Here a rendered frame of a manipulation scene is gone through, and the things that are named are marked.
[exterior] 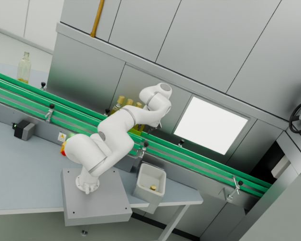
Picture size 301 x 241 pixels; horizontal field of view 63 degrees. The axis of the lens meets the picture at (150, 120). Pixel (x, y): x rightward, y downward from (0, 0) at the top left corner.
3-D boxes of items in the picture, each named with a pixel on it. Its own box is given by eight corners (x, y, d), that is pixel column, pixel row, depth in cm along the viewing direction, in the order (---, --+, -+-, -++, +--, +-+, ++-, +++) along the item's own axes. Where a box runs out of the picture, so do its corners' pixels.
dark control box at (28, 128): (33, 135, 155) (35, 124, 151) (26, 141, 148) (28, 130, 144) (20, 130, 155) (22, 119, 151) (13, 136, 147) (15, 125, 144)
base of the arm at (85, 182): (101, 196, 128) (108, 175, 120) (76, 196, 122) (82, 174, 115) (97, 174, 140) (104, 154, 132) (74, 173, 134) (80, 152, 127)
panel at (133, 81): (224, 155, 182) (250, 117, 166) (225, 157, 179) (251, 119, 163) (110, 107, 175) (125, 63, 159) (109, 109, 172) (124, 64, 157)
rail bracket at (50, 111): (52, 123, 152) (56, 104, 146) (46, 128, 145) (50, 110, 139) (46, 120, 152) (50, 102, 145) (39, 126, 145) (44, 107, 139)
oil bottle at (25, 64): (27, 88, 173) (33, 53, 161) (22, 90, 168) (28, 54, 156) (20, 84, 173) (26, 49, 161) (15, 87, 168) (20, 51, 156)
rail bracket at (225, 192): (223, 194, 174) (241, 172, 164) (228, 213, 159) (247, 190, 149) (218, 192, 174) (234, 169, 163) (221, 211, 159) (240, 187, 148)
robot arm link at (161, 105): (115, 118, 99) (148, 95, 112) (139, 139, 96) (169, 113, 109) (119, 104, 92) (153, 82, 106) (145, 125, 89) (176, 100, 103)
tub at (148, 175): (161, 180, 165) (166, 171, 162) (158, 206, 146) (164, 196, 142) (137, 171, 164) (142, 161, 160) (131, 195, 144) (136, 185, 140)
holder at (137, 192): (161, 176, 170) (166, 168, 167) (157, 206, 146) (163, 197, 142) (138, 167, 169) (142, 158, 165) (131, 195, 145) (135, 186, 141)
